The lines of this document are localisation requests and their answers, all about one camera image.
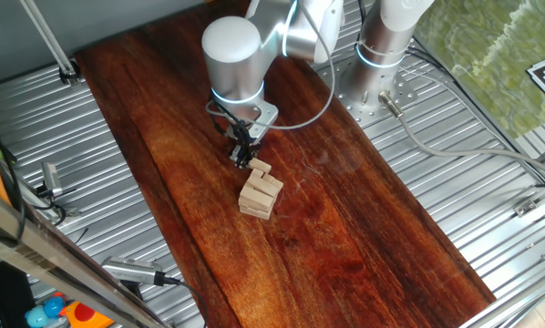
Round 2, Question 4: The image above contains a grey base cable with connector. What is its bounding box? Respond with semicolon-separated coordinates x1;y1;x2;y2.
377;89;545;181

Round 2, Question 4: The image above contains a small grey camera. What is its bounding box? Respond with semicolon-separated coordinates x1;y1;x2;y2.
41;160;65;198

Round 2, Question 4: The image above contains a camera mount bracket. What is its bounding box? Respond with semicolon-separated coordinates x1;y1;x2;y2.
117;280;147;302

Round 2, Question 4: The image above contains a steel frame bar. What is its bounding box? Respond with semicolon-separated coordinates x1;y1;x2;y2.
0;179;171;328

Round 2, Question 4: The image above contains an orange emergency stop box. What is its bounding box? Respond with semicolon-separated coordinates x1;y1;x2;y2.
58;300;117;328

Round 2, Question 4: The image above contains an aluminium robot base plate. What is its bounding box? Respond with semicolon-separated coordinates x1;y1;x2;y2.
317;56;419;129

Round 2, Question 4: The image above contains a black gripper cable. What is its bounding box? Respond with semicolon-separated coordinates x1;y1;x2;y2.
207;97;258;149

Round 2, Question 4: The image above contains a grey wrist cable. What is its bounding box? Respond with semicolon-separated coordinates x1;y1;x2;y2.
205;0;337;131

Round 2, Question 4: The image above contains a silver ribbed camera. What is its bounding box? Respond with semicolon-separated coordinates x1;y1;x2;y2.
100;255;164;286

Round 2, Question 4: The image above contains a black small camera cable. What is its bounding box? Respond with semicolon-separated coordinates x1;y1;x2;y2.
28;181;80;228

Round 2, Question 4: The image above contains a light blue round toy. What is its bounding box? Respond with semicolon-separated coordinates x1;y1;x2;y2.
24;303;50;328

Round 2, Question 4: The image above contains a black ribbed camera cable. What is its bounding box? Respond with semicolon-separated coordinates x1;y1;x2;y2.
152;271;210;328

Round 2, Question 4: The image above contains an aluminium corner bracket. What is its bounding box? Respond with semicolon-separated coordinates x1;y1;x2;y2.
512;193;540;219

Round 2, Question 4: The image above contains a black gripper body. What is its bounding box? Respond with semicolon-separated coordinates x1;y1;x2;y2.
224;123;261;150

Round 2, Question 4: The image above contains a black equipment case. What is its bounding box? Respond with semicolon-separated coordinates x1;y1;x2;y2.
0;261;36;328

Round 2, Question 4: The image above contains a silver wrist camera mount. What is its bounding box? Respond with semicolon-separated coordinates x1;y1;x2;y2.
248;100;280;140

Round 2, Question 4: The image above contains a black base cable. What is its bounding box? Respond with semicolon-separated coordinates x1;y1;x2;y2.
402;45;545;188

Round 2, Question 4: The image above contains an aluminium stand pole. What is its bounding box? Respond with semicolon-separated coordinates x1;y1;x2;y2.
19;0;82;88

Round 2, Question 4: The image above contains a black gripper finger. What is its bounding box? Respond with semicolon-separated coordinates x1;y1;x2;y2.
242;144;259;166
229;145;246;169

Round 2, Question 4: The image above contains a black hanging cable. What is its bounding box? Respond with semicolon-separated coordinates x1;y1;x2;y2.
0;107;28;250

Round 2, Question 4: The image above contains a dark red wooden board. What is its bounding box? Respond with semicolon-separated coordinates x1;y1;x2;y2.
74;0;497;328

